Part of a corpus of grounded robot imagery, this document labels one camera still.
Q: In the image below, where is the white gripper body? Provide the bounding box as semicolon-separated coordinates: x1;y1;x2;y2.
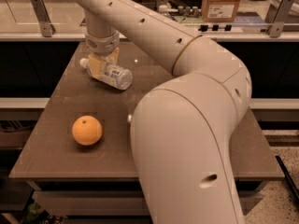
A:
85;30;120;56

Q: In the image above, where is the blue label plastic bottle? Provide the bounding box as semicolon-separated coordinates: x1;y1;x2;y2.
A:
79;58;133;91

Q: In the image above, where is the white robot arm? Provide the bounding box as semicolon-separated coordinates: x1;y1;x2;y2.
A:
75;0;252;224

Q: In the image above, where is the clear water bottle red label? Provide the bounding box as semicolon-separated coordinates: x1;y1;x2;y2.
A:
158;5;169;17

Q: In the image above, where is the orange fruit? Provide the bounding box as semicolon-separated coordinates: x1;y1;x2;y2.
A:
72;116;103;146

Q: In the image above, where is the cardboard box with label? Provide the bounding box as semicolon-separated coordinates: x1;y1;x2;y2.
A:
201;0;240;22

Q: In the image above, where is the brown table with drawers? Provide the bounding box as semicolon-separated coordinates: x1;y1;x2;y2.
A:
8;40;285;224

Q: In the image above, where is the left metal bracket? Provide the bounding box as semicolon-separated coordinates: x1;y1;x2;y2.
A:
30;0;56;37

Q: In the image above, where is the metal bracket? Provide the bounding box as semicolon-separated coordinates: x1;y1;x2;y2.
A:
267;0;294;38
30;0;56;37

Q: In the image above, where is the right metal bracket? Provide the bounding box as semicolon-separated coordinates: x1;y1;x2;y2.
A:
267;0;294;38

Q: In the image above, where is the black cable on floor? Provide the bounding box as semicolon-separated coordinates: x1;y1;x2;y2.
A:
275;155;299;205

